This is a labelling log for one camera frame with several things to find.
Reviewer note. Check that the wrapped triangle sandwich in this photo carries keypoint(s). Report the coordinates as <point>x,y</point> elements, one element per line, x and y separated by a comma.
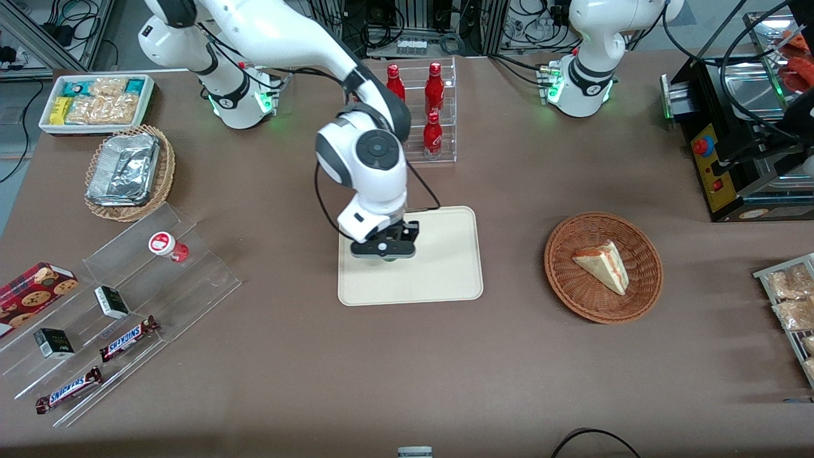
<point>604,267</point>

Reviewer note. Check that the yellow snack pack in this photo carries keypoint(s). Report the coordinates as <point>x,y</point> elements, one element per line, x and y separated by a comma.
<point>60,110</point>

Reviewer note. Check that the red plaid cookie box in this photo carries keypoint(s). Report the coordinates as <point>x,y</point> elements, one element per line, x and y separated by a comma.
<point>32,296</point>

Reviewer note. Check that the red cola bottle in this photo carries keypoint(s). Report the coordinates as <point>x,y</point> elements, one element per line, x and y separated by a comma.
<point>434,89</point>
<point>395,83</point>
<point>433,135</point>

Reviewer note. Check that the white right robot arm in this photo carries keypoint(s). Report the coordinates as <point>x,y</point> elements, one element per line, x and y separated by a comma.
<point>375,159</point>

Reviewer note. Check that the black machine with yellow panel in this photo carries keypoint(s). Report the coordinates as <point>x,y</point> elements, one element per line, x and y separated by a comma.
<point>744,191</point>

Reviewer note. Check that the clear bagged snack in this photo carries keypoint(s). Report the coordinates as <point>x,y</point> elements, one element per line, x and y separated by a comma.
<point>795,313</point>
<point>788,284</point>

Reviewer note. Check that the brown round wicker basket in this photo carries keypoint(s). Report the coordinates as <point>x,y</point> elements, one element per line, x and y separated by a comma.
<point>572,292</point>

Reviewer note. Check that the Snickers bar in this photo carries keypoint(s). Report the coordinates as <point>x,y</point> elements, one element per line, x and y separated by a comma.
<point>127,338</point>
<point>68,390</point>

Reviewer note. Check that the beige plastic tray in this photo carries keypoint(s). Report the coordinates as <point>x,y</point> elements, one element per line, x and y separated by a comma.
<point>445,267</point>

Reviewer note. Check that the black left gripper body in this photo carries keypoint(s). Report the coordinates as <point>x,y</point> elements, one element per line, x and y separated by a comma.
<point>802,121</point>

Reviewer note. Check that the clear acrylic stepped display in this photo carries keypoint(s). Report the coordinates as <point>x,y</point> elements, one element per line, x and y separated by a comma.
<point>184,286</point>

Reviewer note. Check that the red gum bottle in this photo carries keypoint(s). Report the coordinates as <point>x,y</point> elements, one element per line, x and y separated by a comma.
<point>166,245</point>

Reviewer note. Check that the light wicker basket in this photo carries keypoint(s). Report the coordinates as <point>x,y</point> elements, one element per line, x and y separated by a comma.
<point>166,172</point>

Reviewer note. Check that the white snack bin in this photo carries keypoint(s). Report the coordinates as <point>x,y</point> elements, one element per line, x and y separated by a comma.
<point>48,124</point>

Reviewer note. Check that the red orange object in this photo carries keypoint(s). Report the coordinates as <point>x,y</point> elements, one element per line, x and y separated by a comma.
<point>798,67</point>

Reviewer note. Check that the teal snack pack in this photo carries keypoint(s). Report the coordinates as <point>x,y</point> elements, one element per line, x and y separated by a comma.
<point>135,86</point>
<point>76,88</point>

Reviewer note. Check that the silver foil tray stack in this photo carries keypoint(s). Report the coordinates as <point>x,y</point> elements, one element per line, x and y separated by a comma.
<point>124,168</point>

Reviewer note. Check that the clear acrylic bottle rack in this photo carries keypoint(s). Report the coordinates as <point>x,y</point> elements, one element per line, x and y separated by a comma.
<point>448,127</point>

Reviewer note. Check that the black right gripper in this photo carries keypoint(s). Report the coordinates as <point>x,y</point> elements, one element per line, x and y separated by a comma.
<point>409,229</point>

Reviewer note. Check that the white power strip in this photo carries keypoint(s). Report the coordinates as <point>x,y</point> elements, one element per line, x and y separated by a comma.
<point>412,46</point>

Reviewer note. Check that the small grey device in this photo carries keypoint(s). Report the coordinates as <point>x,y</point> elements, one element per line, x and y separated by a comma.
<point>414,452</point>

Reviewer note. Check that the clear rice cracker bag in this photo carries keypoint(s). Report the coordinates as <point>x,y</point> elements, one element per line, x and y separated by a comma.
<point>108,86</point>
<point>103,109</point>

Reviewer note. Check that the small black box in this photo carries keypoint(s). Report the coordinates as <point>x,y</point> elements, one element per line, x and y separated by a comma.
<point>53,343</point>
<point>112,303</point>

